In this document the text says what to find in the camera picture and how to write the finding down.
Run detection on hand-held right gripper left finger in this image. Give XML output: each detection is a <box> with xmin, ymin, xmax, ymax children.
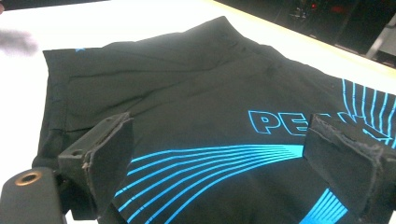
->
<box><xmin>58</xmin><ymin>111</ymin><xmax>135</xmax><ymax>219</ymax></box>

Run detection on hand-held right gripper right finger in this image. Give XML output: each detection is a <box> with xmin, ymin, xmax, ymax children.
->
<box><xmin>303</xmin><ymin>113</ymin><xmax>396</xmax><ymax>224</ymax></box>

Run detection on black shorts with blue print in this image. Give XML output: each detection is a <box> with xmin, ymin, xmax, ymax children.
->
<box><xmin>32</xmin><ymin>15</ymin><xmax>396</xmax><ymax>224</ymax></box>

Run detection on white metal stand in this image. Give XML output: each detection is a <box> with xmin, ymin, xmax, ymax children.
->
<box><xmin>365</xmin><ymin>13</ymin><xmax>396</xmax><ymax>60</ymax></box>

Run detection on white table cover board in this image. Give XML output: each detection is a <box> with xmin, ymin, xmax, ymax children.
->
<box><xmin>0</xmin><ymin>0</ymin><xmax>396</xmax><ymax>224</ymax></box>

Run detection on dark equipment with red light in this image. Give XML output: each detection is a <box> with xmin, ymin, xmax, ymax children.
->
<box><xmin>289</xmin><ymin>0</ymin><xmax>354</xmax><ymax>31</ymax></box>

